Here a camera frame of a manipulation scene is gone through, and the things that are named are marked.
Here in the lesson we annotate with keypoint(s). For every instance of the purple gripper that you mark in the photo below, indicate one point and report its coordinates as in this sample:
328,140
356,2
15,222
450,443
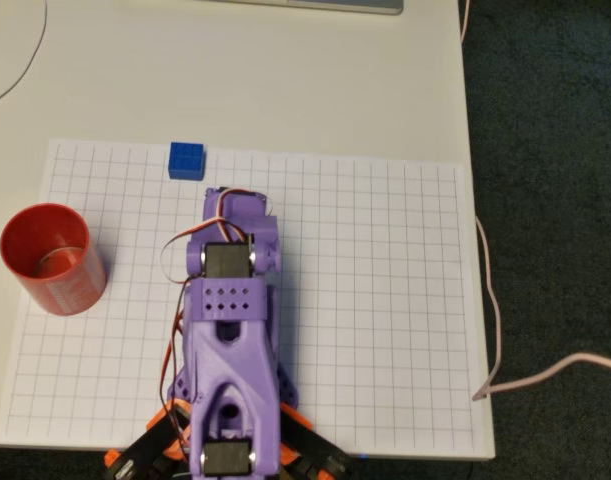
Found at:
235,199

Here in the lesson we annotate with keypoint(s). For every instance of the blue toy brick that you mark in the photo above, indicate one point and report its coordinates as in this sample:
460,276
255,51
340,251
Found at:
186,161

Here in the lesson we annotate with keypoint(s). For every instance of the purple robot arm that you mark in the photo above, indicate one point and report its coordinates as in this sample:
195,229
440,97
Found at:
227,360

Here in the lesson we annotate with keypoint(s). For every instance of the red cup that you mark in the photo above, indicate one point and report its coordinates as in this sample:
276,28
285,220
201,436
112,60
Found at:
60,295

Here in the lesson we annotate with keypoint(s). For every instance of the white grid paper sheet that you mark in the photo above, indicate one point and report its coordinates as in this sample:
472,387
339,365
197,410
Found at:
385,300

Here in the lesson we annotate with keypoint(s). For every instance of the silver laptop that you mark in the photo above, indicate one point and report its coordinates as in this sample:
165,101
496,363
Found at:
310,5

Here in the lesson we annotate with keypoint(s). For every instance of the black orange table clamp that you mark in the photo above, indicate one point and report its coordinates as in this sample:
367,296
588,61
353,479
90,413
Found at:
320,450
145,450

